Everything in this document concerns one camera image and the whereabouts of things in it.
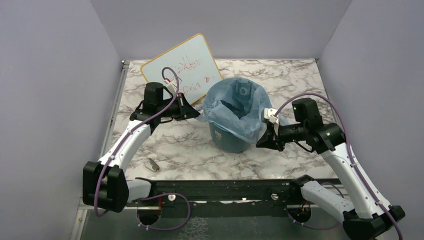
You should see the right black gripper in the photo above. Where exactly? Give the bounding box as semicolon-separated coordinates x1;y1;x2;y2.
256;121;308;152

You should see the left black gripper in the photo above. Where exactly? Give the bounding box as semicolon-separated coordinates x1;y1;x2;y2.
157;92;201;121

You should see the teal plastic trash bin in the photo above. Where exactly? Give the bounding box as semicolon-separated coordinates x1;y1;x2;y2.
208;123;254;153

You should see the blue plastic trash bag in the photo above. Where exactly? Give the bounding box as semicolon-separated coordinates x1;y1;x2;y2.
196;77;273;144

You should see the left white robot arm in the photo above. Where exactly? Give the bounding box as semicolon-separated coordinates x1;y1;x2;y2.
82;82;200;213

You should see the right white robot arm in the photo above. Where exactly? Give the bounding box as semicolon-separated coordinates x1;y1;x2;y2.
256;97;406;240

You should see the yellow framed whiteboard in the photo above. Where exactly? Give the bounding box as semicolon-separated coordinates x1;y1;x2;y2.
140;33;223;104

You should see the small grey eraser block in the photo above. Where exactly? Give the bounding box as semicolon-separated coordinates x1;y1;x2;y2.
145;158;160;172

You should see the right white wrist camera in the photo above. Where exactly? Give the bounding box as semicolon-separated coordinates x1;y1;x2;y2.
261;108;280;135

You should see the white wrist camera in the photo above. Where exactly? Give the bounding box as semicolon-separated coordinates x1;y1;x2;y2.
164;77;179;96
261;108;280;135

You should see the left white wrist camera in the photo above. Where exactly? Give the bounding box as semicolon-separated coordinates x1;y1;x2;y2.
164;77;179;96

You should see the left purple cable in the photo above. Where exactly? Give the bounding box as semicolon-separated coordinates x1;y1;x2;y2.
93;66;180;218

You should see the purple cable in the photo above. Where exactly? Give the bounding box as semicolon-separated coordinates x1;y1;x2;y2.
274;92;404;240
93;66;180;218

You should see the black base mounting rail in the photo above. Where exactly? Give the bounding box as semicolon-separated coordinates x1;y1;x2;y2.
126;179;312;218

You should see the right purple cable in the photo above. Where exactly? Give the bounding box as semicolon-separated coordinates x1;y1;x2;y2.
274;92;404;240

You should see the aluminium table frame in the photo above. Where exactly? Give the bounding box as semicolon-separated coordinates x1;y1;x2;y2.
69;60;131;240

